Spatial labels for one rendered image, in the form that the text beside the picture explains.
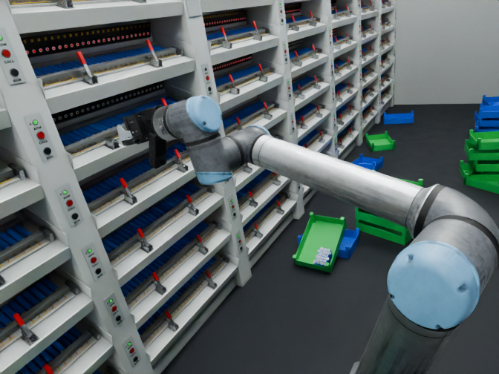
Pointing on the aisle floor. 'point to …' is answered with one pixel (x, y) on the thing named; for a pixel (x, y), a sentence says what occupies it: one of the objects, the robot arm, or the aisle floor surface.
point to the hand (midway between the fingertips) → (125, 142)
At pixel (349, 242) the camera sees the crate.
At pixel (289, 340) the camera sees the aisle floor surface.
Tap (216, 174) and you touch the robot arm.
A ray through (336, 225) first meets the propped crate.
